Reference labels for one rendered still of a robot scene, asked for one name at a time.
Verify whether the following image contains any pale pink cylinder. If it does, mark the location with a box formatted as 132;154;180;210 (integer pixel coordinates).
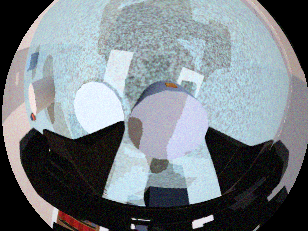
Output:
28;76;56;115

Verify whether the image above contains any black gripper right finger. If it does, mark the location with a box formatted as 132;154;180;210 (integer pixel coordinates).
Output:
204;126;273;196

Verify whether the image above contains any red toy car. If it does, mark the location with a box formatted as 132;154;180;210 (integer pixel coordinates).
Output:
31;114;36;122

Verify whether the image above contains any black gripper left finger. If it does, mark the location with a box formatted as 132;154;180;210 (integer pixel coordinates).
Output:
42;120;125;197

